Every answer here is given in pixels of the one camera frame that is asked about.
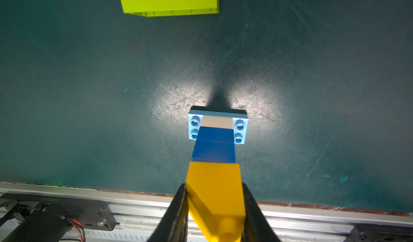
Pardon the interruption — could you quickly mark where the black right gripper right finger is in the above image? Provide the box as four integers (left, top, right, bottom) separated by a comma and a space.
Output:
241, 183, 281, 242

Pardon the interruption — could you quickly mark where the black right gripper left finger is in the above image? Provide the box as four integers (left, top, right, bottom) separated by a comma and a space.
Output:
148, 184, 189, 242

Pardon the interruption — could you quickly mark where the yellow lego brick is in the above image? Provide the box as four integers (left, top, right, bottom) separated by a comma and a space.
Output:
186, 162, 246, 242

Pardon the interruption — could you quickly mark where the blue lego brick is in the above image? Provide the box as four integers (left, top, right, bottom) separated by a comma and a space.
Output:
197, 126, 234, 143
191, 140, 236, 163

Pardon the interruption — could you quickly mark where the cream lego brick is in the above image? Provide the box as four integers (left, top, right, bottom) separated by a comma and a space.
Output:
201, 116, 233, 130

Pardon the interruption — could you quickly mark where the light blue lego plate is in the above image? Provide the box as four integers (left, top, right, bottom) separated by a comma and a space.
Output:
188, 109, 248, 145

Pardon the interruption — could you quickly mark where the lime green lego plate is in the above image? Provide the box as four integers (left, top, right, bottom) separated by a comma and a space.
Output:
120, 0, 219, 17

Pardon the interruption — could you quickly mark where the green table mat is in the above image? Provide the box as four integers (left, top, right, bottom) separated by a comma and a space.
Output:
1, 0, 413, 213

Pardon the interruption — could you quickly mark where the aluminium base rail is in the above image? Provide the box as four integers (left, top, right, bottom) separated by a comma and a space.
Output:
1, 182, 413, 242

